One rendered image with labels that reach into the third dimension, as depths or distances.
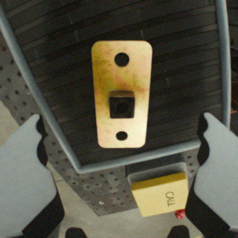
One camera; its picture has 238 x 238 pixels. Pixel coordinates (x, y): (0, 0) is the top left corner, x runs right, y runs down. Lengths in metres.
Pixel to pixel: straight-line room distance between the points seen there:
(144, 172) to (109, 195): 0.80
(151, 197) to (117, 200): 0.83
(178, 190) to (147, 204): 0.04
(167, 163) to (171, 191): 0.03
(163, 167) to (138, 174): 0.03
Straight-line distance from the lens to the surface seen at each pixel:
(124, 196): 1.01
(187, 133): 0.16
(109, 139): 0.15
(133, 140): 0.15
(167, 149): 0.16
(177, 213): 0.33
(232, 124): 0.43
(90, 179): 0.92
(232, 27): 0.24
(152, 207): 0.24
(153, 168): 0.21
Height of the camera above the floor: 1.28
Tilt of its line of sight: 58 degrees down
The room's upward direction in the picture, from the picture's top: 180 degrees clockwise
